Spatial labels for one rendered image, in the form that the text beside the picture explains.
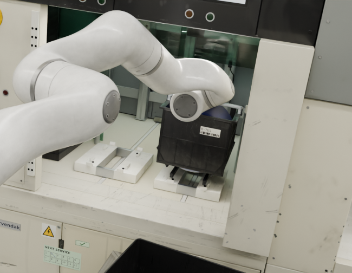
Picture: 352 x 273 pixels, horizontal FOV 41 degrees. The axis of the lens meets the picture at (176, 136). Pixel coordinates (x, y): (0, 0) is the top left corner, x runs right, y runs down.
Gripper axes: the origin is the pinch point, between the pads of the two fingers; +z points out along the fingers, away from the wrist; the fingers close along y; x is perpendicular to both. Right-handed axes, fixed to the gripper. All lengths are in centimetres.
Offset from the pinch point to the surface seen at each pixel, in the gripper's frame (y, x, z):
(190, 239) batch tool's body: 6.4, -37.1, -29.7
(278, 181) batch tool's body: 25.5, -13.1, -34.6
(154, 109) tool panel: -31, -30, 60
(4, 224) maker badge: -50, -47, -30
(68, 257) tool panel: -29, -53, -30
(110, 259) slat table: -13, -45, -36
